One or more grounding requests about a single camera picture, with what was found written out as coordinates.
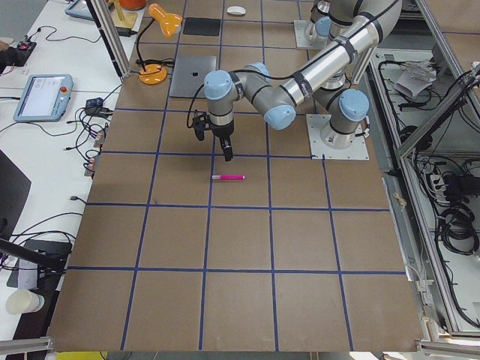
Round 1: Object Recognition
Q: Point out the black mousepad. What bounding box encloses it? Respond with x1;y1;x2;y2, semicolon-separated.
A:
183;17;221;37

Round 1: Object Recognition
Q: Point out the orange cylindrical container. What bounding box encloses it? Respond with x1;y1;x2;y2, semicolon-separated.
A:
119;0;146;11

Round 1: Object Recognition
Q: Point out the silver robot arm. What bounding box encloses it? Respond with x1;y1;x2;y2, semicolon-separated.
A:
187;1;401;161
305;1;362;49

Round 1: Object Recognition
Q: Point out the white paper cup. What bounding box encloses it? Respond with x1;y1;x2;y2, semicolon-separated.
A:
5;289;45;315

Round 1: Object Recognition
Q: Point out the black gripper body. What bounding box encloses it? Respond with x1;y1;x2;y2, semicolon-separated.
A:
192;111;234;141

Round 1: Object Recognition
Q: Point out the orange desk lamp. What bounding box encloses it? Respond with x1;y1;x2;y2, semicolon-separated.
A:
135;2;184;86

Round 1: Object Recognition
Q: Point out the wooden stand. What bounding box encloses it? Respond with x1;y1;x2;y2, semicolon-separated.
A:
110;0;138;29

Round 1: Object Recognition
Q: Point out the pink highlighter pen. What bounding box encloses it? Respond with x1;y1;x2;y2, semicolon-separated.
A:
211;174;245;181

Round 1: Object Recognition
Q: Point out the white computer mouse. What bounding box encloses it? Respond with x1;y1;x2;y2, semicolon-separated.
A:
226;5;246;17

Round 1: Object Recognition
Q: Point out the black power adapter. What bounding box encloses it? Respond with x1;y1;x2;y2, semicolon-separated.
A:
115;26;137;38

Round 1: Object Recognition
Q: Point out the blue teach pendant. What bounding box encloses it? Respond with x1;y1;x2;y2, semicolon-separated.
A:
13;74;74;122
64;0;93;21

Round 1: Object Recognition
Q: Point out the silver laptop notebook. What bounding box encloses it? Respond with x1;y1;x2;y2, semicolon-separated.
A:
169;55;217;98

